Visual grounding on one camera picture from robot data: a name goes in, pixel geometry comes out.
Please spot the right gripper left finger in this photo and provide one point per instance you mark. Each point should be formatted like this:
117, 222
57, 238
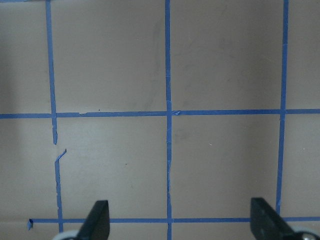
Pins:
97, 224

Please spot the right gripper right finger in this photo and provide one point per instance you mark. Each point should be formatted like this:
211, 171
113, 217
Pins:
266, 224

